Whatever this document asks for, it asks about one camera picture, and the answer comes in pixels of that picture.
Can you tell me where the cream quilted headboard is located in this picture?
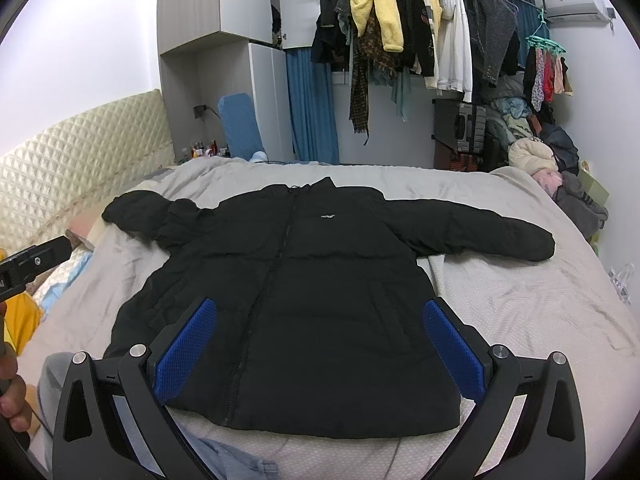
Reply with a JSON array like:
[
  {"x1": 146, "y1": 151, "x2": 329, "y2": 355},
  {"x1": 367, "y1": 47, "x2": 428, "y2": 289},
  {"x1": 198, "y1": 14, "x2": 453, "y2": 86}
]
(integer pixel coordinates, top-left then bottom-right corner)
[{"x1": 1, "y1": 90, "x2": 174, "y2": 254}]

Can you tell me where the grey white wardrobe cabinet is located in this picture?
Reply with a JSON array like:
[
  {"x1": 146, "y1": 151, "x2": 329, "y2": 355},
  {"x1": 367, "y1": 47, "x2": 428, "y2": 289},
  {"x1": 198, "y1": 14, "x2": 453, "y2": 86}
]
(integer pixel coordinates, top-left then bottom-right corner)
[{"x1": 157, "y1": 0, "x2": 320, "y2": 162}]

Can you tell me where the teal sock hanger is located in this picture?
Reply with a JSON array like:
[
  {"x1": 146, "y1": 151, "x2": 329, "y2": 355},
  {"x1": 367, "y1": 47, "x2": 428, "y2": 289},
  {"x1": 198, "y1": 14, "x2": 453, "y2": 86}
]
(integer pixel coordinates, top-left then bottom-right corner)
[{"x1": 525, "y1": 9, "x2": 566, "y2": 56}]

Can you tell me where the light blue cloth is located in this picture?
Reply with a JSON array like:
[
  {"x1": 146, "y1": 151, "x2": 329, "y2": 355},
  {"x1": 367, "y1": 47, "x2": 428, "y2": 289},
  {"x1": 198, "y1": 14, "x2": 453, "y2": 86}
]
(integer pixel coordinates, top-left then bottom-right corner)
[{"x1": 34, "y1": 246, "x2": 92, "y2": 318}]

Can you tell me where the white hanging jacket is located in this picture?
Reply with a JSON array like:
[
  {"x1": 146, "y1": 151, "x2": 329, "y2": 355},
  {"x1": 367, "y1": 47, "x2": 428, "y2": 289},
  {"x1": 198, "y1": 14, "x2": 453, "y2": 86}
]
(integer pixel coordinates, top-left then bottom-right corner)
[{"x1": 436, "y1": 0, "x2": 473, "y2": 103}]

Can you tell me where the blue chair back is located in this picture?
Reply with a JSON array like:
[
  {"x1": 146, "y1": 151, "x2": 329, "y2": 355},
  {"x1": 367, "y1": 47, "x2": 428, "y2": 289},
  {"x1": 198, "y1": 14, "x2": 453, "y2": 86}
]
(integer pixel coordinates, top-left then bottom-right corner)
[{"x1": 218, "y1": 93, "x2": 264, "y2": 160}]

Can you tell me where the left hand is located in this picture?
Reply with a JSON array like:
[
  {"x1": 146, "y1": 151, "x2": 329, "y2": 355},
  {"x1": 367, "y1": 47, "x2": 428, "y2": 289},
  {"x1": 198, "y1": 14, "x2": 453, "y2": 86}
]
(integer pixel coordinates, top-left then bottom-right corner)
[{"x1": 0, "y1": 301, "x2": 34, "y2": 434}]

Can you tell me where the brown patterned scarf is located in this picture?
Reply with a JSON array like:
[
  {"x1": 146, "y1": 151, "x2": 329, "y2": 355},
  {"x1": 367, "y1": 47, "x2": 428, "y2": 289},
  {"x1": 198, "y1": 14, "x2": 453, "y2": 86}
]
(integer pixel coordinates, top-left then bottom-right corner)
[{"x1": 349, "y1": 10, "x2": 399, "y2": 144}]

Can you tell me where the white air conditioner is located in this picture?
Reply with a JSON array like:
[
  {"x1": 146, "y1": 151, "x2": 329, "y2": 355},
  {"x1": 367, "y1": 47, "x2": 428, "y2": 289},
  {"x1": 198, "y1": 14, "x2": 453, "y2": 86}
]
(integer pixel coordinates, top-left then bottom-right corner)
[{"x1": 535, "y1": 0, "x2": 612, "y2": 24}]

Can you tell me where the black puffer jacket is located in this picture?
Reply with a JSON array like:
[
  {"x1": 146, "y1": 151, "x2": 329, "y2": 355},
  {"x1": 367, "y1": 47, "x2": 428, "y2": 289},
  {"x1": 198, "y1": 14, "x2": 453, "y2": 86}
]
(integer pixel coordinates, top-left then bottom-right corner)
[{"x1": 103, "y1": 179, "x2": 554, "y2": 439}]

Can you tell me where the blue curtain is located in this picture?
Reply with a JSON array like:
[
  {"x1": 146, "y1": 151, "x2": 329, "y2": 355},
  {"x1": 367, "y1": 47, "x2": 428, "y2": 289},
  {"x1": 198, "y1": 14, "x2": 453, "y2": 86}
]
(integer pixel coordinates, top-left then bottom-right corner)
[{"x1": 285, "y1": 48, "x2": 340, "y2": 165}]

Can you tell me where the pink beige pillow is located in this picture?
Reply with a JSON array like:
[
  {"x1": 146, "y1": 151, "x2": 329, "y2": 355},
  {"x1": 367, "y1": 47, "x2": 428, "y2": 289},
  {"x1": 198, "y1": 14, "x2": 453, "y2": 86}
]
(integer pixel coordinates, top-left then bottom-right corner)
[{"x1": 66, "y1": 208, "x2": 107, "y2": 250}]

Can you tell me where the black sweater with cuffs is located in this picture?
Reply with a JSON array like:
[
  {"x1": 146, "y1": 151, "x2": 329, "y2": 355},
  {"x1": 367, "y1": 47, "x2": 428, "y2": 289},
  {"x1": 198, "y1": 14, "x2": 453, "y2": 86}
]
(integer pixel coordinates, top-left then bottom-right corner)
[{"x1": 396, "y1": 0, "x2": 435, "y2": 77}]

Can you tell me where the black hanging garment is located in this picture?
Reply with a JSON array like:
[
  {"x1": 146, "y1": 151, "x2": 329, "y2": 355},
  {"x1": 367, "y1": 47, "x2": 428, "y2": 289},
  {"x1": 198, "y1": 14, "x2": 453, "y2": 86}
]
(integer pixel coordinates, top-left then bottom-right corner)
[{"x1": 311, "y1": 0, "x2": 348, "y2": 72}]

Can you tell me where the yellow pillow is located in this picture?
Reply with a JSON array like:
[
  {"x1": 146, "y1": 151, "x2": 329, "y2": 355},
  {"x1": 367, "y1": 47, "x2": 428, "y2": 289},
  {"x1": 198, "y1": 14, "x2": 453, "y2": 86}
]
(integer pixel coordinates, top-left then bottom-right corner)
[{"x1": 0, "y1": 249, "x2": 45, "y2": 357}]

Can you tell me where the pile of clothes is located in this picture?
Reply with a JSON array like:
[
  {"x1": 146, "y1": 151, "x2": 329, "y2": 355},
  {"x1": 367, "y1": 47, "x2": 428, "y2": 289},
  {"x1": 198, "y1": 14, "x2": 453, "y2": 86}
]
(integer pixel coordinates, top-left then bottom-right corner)
[{"x1": 480, "y1": 73, "x2": 608, "y2": 242}]

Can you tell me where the dark grey hanging coat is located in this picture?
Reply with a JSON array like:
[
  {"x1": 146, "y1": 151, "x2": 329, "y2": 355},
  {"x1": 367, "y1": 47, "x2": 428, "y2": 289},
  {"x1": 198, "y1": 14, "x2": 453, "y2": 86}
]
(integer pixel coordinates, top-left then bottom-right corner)
[{"x1": 464, "y1": 0, "x2": 520, "y2": 86}]

